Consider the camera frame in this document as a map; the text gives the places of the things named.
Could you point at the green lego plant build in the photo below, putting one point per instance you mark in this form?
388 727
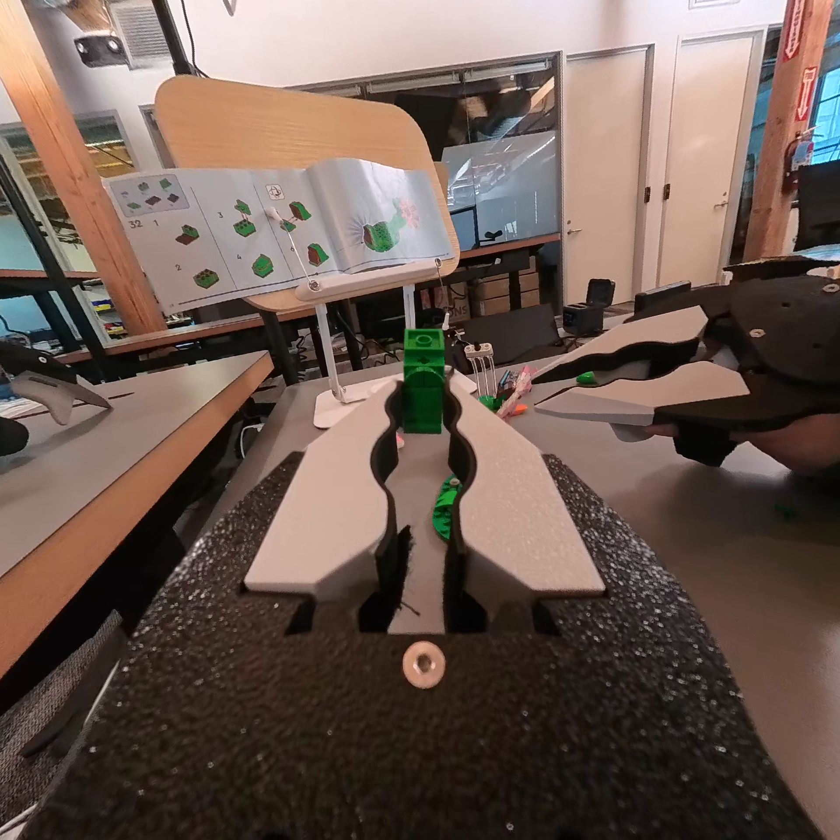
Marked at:
446 505

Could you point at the black flat panel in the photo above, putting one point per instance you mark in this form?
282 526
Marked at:
512 331

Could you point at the wooden book stand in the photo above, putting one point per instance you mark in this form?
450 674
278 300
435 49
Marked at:
295 124

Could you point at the grey office chair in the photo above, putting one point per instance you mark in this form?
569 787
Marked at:
52 722

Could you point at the small green lego piece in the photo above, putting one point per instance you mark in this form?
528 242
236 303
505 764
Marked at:
586 377

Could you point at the wood-edged side table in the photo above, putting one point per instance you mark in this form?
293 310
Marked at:
98 446

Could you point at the spare hand-held gripper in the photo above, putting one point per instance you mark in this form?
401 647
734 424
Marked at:
59 394

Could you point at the tiny green lego piece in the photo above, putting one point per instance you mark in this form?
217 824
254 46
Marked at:
785 512

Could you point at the lego instruction booklet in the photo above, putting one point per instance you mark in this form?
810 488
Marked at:
262 223

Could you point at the red fire extinguisher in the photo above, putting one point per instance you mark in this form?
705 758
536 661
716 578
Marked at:
799 157

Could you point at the white door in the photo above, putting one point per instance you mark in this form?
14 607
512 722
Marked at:
610 170
709 157

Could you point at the black computer monitor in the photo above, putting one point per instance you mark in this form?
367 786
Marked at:
817 203

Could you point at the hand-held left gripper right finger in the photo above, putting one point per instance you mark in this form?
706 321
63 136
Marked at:
531 518

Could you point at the clear lego stand piece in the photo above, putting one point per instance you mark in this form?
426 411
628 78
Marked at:
479 367

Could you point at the green lego brick assembly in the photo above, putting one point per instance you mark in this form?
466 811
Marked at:
423 387

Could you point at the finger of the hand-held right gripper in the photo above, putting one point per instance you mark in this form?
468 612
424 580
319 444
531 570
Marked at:
663 390
643 334

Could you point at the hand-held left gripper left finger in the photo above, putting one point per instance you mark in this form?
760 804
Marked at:
315 512

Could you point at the cardboard storage box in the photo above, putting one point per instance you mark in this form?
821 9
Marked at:
505 292

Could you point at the black open case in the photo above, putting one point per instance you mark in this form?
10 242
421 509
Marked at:
590 305

